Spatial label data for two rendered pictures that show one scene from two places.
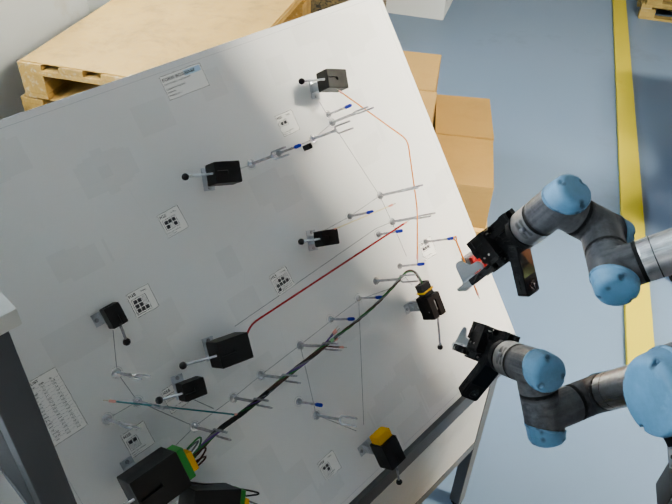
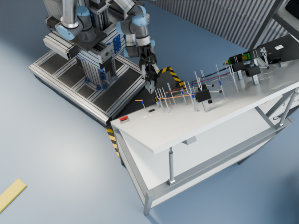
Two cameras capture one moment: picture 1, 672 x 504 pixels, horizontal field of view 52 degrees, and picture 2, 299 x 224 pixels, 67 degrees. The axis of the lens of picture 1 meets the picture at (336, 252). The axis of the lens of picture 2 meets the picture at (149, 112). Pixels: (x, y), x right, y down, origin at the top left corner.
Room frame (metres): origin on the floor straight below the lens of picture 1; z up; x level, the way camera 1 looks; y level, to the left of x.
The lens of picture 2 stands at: (2.01, -0.02, 2.38)
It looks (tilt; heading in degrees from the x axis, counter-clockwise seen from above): 59 degrees down; 197
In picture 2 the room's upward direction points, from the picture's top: 4 degrees clockwise
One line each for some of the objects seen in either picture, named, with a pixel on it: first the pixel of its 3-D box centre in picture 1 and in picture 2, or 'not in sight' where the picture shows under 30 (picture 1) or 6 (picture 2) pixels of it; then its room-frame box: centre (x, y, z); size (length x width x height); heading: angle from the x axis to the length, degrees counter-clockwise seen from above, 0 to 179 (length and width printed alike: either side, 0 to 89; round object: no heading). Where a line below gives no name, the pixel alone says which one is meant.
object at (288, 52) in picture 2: not in sight; (285, 55); (0.37, 0.58, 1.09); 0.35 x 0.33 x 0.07; 138
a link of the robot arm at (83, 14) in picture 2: not in sight; (81, 17); (0.86, -0.93, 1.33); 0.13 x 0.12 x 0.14; 174
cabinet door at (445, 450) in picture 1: (428, 457); not in sight; (1.13, -0.29, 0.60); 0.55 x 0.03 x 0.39; 138
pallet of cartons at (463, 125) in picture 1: (431, 142); not in sight; (3.37, -0.52, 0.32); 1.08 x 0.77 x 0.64; 167
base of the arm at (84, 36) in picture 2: not in sight; (85, 30); (0.85, -0.93, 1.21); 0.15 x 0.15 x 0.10
